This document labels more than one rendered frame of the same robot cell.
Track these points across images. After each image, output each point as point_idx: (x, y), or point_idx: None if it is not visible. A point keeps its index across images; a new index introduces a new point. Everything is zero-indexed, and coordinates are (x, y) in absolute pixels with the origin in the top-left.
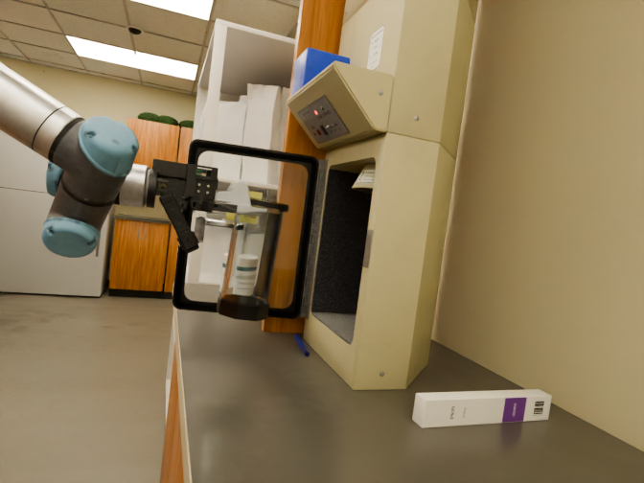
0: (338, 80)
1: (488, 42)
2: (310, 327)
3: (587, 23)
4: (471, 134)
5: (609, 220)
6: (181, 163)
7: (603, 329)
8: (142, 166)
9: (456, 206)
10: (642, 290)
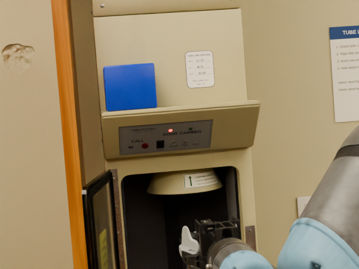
0: (253, 113)
1: (87, 12)
2: None
3: None
4: (90, 103)
5: (254, 169)
6: (231, 222)
7: (266, 238)
8: (238, 239)
9: (87, 177)
10: (284, 207)
